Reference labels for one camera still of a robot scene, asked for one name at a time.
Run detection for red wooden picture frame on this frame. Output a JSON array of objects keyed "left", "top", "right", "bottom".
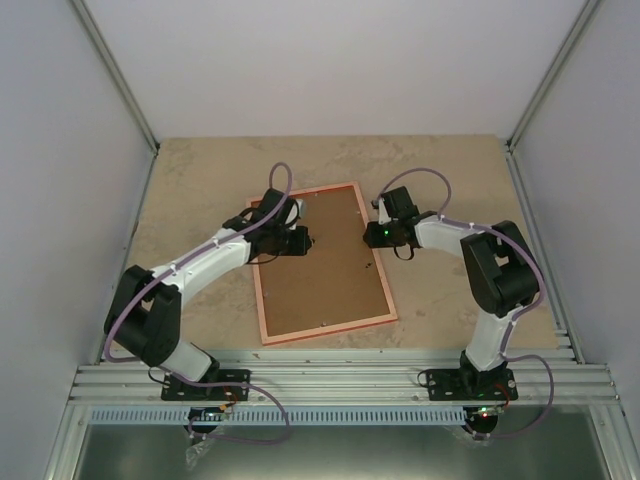
[{"left": 244, "top": 181, "right": 400, "bottom": 348}]

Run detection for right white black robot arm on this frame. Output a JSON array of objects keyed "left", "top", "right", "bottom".
[{"left": 363, "top": 187, "right": 545, "bottom": 399}]

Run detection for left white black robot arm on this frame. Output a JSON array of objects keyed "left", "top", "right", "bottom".
[{"left": 104, "top": 188, "right": 311, "bottom": 399}]

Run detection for clear plastic bag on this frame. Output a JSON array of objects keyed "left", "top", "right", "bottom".
[{"left": 185, "top": 436, "right": 209, "bottom": 471}]

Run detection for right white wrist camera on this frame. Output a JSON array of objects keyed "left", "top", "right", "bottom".
[{"left": 371, "top": 196, "right": 392, "bottom": 225}]

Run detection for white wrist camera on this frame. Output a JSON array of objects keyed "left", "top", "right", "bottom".
[
  {"left": 371, "top": 196, "right": 392, "bottom": 225},
  {"left": 288, "top": 199, "right": 306, "bottom": 223}
]

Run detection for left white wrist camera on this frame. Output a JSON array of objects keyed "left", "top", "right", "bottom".
[{"left": 288, "top": 199, "right": 306, "bottom": 223}]

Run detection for brown frame backing board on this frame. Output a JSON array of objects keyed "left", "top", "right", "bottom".
[{"left": 250, "top": 186, "right": 393, "bottom": 339}]

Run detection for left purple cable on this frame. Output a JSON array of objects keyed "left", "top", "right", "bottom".
[{"left": 103, "top": 161, "right": 296, "bottom": 447}]

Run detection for purple cable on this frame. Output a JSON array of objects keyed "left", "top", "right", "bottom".
[
  {"left": 379, "top": 167, "right": 554, "bottom": 442},
  {"left": 103, "top": 161, "right": 296, "bottom": 447}
]

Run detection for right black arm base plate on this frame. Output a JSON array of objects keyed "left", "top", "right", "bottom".
[{"left": 416, "top": 369, "right": 519, "bottom": 401}]

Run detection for aluminium rail platform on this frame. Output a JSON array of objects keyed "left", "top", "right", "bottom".
[{"left": 46, "top": 347, "right": 639, "bottom": 479}]

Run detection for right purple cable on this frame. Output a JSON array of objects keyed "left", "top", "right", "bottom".
[{"left": 379, "top": 167, "right": 554, "bottom": 442}]

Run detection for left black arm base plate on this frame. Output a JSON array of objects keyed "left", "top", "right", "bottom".
[{"left": 148, "top": 369, "right": 251, "bottom": 403}]

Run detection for right aluminium corner post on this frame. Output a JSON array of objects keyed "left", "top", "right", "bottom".
[{"left": 504, "top": 0, "right": 604, "bottom": 154}]

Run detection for aluminium corner post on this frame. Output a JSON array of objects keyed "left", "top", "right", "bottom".
[
  {"left": 504, "top": 0, "right": 604, "bottom": 154},
  {"left": 68, "top": 0, "right": 160, "bottom": 155}
]

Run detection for light blue cable duct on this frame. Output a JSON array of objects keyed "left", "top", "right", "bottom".
[{"left": 89, "top": 406, "right": 466, "bottom": 426}]

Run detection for left aluminium corner post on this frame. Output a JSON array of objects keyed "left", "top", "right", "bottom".
[{"left": 68, "top": 0, "right": 160, "bottom": 155}]

